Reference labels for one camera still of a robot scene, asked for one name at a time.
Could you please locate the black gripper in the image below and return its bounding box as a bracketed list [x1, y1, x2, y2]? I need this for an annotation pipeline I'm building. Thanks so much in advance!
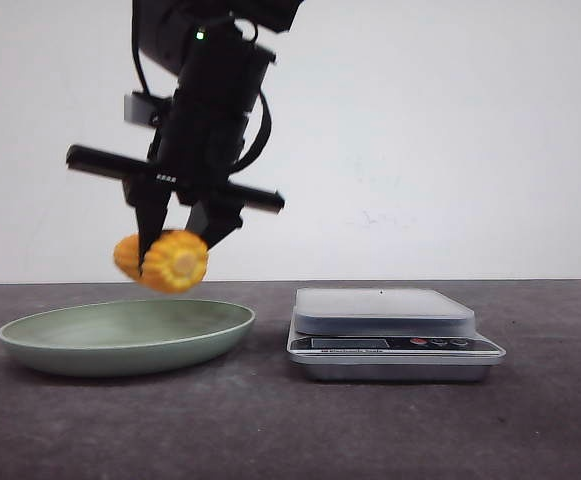
[66, 24, 284, 274]

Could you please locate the yellow corn cob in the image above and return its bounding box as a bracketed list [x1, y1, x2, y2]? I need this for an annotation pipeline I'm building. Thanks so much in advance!
[113, 230, 209, 294]

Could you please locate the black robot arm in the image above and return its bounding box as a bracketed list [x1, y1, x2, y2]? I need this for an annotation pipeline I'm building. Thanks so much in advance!
[66, 1, 298, 281]

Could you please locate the green oval plate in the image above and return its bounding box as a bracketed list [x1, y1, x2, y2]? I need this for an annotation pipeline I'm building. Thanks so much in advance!
[0, 299, 256, 378]

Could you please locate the silver digital kitchen scale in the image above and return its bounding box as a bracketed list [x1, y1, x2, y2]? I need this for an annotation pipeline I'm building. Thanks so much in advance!
[287, 287, 506, 382]

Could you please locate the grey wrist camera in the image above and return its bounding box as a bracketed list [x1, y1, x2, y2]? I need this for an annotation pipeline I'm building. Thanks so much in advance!
[123, 92, 158, 127]

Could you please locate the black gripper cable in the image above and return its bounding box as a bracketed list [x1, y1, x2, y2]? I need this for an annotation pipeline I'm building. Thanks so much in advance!
[230, 89, 273, 174]

